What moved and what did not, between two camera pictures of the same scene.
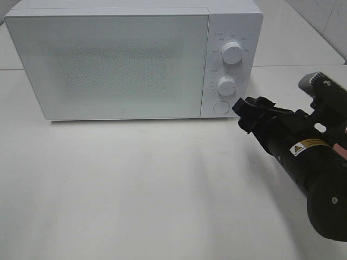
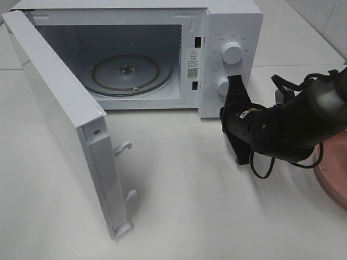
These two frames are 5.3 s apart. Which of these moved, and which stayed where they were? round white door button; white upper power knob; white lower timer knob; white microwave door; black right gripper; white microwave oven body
Moved: white microwave door; black right gripper
Stayed: white upper power knob; white lower timer knob; round white door button; white microwave oven body
